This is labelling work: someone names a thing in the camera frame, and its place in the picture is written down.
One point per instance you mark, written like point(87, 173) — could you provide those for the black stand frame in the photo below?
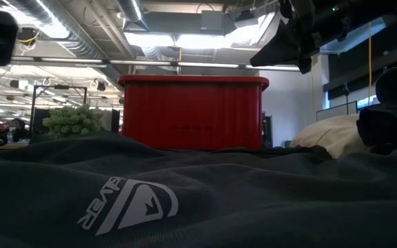
point(60, 87)

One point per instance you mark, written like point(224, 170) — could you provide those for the smooth silver air duct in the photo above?
point(133, 13)

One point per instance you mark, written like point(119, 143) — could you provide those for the white ceiling duct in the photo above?
point(353, 38)

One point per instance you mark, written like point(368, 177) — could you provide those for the dark green garment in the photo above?
point(391, 124)

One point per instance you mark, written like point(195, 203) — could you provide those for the beige garment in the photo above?
point(329, 134)

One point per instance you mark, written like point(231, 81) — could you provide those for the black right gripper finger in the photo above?
point(277, 48)
point(305, 64)

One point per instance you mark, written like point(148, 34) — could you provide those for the black buttoned garment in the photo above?
point(219, 193)

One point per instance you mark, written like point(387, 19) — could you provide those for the red ribbed plastic bin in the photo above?
point(195, 110)

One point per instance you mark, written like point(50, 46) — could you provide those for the grey partition panel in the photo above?
point(336, 112)

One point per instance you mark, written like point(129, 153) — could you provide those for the green spiky plant ornament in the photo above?
point(71, 122)

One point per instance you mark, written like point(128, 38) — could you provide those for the person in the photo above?
point(17, 129)

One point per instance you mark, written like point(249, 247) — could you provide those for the grey ceiling box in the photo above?
point(213, 20)

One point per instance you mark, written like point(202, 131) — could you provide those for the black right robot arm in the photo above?
point(357, 17)

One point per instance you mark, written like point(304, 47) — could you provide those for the ribbed silver air duct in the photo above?
point(81, 44)

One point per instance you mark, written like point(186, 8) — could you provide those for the black ceiling device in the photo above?
point(28, 35)

